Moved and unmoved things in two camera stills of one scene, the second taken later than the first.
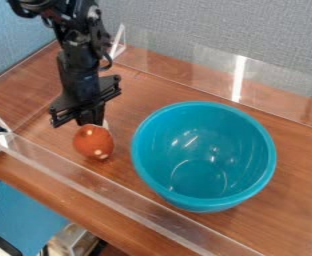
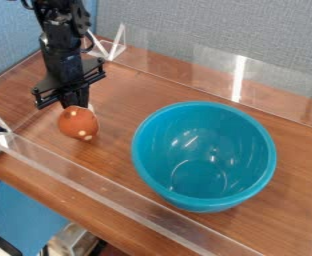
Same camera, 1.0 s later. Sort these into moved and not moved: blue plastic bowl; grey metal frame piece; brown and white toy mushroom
Moved: brown and white toy mushroom
Not moved: grey metal frame piece; blue plastic bowl
